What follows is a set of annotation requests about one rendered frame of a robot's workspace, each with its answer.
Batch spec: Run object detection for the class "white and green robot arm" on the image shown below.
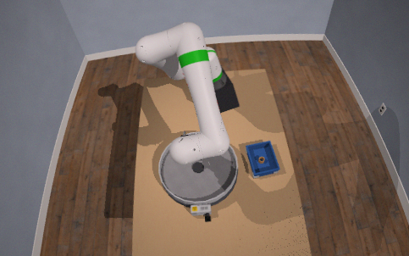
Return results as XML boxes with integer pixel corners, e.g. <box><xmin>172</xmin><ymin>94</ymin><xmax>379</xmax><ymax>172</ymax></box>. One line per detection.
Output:
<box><xmin>135</xmin><ymin>22</ymin><xmax>229</xmax><ymax>164</ymax></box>

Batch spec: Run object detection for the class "grey round turntable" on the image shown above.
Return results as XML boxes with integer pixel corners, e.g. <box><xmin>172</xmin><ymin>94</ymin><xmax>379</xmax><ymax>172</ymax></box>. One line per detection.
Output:
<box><xmin>158</xmin><ymin>143</ymin><xmax>238</xmax><ymax>222</ymax></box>

